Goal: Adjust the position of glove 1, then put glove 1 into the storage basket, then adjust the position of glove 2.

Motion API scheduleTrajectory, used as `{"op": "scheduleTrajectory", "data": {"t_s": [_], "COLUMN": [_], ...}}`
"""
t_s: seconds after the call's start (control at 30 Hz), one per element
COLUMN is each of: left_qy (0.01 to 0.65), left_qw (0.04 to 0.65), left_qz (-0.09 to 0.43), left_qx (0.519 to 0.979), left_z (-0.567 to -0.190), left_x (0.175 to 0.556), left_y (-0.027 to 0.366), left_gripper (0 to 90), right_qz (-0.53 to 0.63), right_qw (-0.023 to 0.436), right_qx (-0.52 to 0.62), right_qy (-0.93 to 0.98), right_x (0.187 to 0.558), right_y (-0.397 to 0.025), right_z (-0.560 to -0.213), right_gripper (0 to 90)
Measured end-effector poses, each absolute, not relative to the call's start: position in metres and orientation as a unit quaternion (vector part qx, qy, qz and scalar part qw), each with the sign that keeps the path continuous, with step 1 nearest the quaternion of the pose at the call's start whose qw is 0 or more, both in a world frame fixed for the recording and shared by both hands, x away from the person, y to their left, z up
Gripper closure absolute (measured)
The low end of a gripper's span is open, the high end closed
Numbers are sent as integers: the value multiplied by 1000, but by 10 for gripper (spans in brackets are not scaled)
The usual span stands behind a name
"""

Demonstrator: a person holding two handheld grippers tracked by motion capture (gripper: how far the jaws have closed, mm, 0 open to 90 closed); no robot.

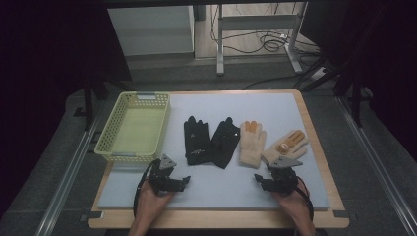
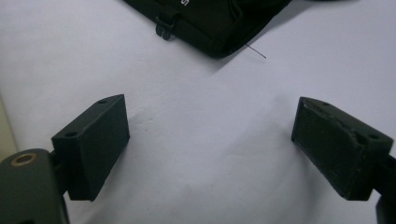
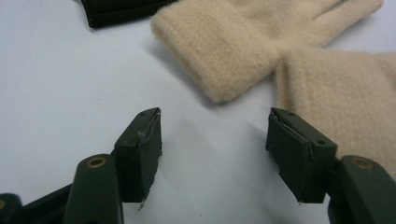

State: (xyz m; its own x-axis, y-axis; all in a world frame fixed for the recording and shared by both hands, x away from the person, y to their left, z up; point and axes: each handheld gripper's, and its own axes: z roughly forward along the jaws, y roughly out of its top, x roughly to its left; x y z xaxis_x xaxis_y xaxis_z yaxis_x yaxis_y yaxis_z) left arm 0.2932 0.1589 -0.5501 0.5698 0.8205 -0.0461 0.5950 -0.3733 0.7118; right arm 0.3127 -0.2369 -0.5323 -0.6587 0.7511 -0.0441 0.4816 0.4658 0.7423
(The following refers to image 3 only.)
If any black glove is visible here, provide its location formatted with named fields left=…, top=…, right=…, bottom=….
left=79, top=0, right=178, bottom=30

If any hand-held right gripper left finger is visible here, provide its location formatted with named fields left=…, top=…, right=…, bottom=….
left=111, top=106, right=163, bottom=203

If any beige knitted glove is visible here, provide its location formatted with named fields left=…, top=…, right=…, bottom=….
left=150, top=0, right=385, bottom=105
left=274, top=48, right=396, bottom=181

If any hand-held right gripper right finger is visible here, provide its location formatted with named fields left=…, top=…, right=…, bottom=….
left=265, top=107, right=338, bottom=204

